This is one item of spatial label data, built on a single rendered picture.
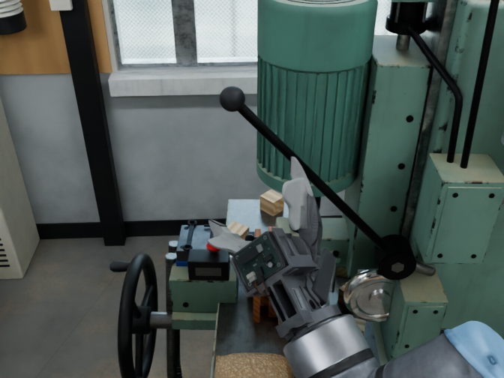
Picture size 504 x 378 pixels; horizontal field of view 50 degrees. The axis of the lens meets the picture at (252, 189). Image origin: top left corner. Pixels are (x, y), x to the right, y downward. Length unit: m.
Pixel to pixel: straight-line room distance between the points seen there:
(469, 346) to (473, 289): 0.52
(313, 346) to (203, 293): 0.54
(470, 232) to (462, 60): 0.25
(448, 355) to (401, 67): 0.43
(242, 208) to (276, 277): 0.77
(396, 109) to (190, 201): 1.88
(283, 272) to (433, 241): 0.31
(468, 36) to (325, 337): 0.43
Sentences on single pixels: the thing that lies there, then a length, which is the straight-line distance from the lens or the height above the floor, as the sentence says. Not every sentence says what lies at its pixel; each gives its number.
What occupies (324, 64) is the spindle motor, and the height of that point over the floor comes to 1.43.
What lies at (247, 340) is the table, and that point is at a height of 0.90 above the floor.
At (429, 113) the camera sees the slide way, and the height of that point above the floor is 1.35.
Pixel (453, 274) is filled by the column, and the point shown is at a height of 1.06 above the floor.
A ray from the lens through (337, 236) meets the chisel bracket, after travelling 1.03.
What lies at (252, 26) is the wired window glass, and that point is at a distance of 2.33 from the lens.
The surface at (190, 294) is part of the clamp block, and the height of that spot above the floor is 0.92.
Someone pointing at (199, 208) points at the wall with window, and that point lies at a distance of 2.66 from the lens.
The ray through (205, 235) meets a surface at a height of 1.00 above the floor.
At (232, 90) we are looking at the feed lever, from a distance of 0.74.
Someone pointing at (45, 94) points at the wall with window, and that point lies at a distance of 2.48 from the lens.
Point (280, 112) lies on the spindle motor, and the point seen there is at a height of 1.34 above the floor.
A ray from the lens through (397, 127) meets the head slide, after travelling 0.87.
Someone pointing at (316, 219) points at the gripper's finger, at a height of 1.31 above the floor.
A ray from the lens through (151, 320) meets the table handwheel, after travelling 1.22.
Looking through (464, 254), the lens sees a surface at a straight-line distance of 0.88.
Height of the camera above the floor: 1.71
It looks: 34 degrees down
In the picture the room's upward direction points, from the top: straight up
